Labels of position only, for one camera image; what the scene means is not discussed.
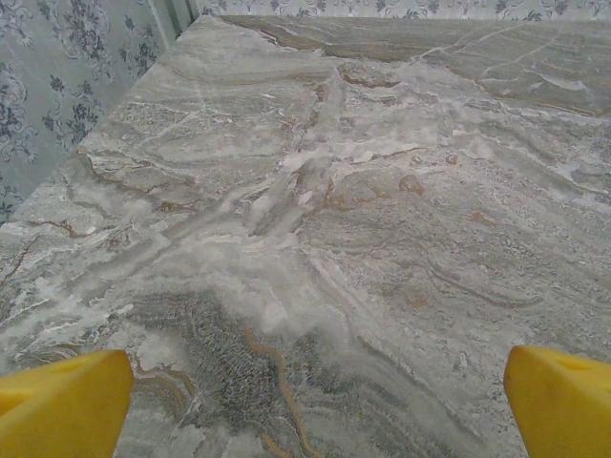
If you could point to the aluminium frame post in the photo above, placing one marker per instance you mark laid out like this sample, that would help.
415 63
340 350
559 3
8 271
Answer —
174 19

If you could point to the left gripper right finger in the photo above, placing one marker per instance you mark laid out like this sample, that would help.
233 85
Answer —
568 410

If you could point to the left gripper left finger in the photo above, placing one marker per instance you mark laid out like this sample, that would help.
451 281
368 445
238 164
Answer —
57 410

